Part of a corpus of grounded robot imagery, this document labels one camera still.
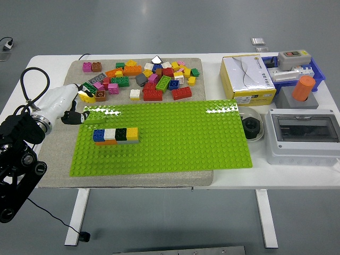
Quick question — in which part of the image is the grey flat long brick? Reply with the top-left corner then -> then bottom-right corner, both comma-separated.
88,73 -> 107,85

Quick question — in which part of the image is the dark green long brick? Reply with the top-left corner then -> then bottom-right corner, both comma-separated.
110,76 -> 130,88
81,82 -> 98,95

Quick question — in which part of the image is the red long brick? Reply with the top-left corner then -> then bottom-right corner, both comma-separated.
171,86 -> 193,101
143,90 -> 164,102

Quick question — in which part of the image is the grey push-button switch box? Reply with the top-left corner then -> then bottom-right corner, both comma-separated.
277,49 -> 312,71

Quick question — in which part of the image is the white floor socket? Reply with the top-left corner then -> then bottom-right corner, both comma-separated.
0,37 -> 14,52

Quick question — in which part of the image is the black floor cable with plug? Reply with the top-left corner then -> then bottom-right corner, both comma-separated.
26,198 -> 91,242

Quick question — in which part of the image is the orange cylinder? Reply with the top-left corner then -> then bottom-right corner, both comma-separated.
292,75 -> 316,102

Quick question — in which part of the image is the black square brick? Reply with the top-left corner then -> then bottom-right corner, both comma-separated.
115,127 -> 128,141

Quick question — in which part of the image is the grey metal plate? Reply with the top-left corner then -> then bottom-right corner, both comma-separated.
113,245 -> 247,255

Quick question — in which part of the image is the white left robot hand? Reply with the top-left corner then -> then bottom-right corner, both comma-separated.
37,83 -> 92,125

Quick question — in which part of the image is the white table leg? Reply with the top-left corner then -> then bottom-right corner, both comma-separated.
255,189 -> 279,249
64,188 -> 90,247

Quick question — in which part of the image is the grey block with hole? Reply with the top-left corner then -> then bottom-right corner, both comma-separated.
275,87 -> 319,109

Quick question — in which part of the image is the yellow long brick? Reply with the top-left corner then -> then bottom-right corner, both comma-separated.
79,91 -> 97,104

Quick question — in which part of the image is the white bowl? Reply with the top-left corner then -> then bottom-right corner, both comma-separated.
239,106 -> 266,141

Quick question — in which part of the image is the green studded baseplate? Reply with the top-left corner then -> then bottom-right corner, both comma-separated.
69,98 -> 253,177

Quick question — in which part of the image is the white and yellow cardboard box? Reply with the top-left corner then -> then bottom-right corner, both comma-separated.
219,55 -> 277,106

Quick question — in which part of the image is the grey distribution box clear cover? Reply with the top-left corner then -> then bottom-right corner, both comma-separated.
265,108 -> 340,166

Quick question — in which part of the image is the large black nut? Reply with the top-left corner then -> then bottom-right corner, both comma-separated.
243,116 -> 262,139

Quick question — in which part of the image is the white terminal block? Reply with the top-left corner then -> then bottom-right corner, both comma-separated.
267,65 -> 316,82

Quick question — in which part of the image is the grey square brick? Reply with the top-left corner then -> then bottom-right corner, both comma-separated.
135,72 -> 149,87

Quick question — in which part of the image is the grey-brown mat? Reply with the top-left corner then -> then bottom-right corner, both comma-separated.
37,57 -> 215,189

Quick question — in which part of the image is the blue plastic bin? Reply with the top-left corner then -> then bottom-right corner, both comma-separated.
261,55 -> 326,93

